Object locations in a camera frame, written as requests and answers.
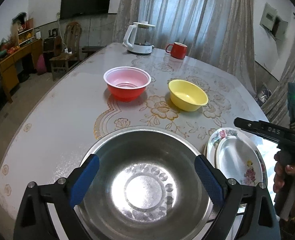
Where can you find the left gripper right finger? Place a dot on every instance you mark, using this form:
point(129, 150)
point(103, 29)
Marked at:
point(204, 170)

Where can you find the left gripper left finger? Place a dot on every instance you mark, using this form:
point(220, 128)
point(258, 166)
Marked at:
point(85, 175)

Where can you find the large steel bowl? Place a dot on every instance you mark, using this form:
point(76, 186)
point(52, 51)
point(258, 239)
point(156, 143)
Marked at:
point(146, 188)

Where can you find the yellow plastic bowl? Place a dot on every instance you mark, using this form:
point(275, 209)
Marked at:
point(186, 95)

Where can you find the red plastic bowl pink inside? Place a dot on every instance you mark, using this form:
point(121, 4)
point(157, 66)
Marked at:
point(126, 83)

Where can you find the right hand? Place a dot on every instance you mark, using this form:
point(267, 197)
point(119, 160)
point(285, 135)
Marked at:
point(280, 172)

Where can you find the small white floral plate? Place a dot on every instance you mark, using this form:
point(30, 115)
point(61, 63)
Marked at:
point(237, 160)

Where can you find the large floral plate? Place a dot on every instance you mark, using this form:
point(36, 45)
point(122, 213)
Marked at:
point(220, 134)

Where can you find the lace floral tablecloth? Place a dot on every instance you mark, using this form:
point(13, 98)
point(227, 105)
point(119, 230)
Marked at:
point(79, 110)

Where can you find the wooden desk with shelf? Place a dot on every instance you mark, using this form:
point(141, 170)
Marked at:
point(22, 42)

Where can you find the red mug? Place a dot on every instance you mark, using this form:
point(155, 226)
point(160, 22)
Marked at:
point(177, 50)

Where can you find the white glass electric kettle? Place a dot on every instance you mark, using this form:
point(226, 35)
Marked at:
point(137, 38)

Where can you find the grey window curtain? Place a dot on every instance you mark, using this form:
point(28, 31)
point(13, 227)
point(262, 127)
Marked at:
point(217, 32)

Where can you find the wooden chair by wall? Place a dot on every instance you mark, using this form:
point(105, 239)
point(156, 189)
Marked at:
point(69, 57)

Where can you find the wall electrical box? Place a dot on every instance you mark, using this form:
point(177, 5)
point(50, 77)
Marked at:
point(272, 23)

